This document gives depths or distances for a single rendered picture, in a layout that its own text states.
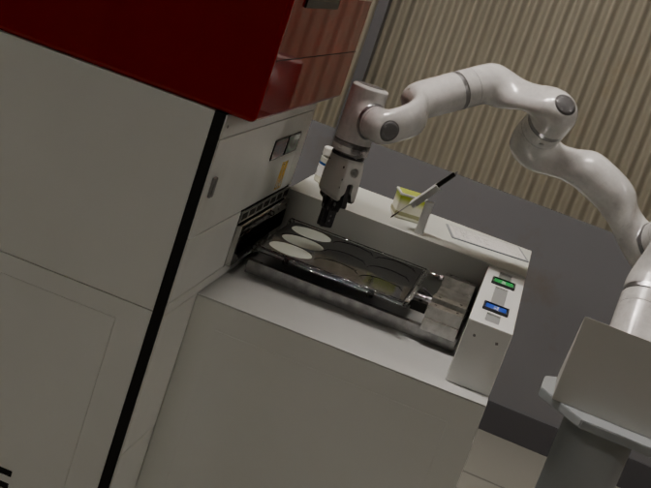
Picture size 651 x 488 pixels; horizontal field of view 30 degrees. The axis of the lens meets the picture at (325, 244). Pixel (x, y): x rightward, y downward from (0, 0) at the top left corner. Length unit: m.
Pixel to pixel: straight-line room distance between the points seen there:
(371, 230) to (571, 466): 0.77
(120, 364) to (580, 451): 1.01
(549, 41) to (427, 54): 0.45
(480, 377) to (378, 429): 0.23
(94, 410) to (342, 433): 0.50
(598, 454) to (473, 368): 0.38
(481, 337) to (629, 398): 0.36
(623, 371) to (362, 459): 0.58
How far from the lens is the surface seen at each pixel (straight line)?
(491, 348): 2.47
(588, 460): 2.71
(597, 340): 2.61
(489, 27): 4.60
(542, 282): 4.65
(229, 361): 2.51
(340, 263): 2.76
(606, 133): 4.58
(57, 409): 2.44
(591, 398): 2.64
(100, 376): 2.39
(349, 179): 2.69
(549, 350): 4.70
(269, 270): 2.73
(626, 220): 2.90
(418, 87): 2.75
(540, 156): 2.90
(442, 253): 3.00
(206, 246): 2.42
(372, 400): 2.46
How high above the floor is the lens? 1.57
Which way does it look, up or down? 13 degrees down
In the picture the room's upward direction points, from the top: 19 degrees clockwise
